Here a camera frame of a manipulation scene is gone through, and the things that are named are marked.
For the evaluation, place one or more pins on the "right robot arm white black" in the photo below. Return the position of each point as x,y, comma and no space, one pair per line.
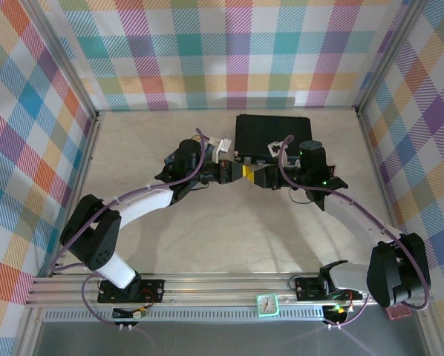
355,219

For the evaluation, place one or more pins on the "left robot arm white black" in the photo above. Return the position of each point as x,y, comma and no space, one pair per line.
144,196

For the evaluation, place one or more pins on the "black hard case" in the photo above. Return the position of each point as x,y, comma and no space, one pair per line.
272,130

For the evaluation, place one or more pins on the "small green square clock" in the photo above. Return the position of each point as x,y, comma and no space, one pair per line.
267,305

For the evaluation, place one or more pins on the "yellow green power connector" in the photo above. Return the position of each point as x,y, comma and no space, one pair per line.
140,313
338,309

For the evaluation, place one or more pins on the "grey metal panel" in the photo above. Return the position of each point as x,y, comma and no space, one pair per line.
225,339

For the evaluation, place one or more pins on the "small pink plastic box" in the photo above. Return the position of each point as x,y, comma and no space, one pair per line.
398,313

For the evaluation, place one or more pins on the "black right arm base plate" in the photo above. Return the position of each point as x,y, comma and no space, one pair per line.
307,287

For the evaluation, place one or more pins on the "aluminium mounting rail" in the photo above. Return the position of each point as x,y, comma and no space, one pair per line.
214,291

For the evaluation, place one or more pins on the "aluminium frame post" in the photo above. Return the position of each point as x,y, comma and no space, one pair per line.
58,55
389,52

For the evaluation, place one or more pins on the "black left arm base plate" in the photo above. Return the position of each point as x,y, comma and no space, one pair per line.
153,289

